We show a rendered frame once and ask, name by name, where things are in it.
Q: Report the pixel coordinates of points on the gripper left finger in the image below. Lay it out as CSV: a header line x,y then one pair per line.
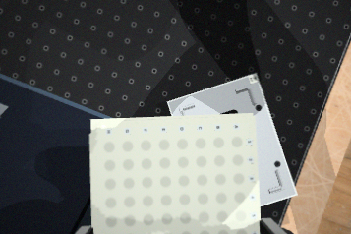
x,y
85,230

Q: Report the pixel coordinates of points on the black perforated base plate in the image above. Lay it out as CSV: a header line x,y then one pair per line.
x,y
127,58

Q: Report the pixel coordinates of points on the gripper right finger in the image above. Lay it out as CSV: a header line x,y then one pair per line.
x,y
268,226

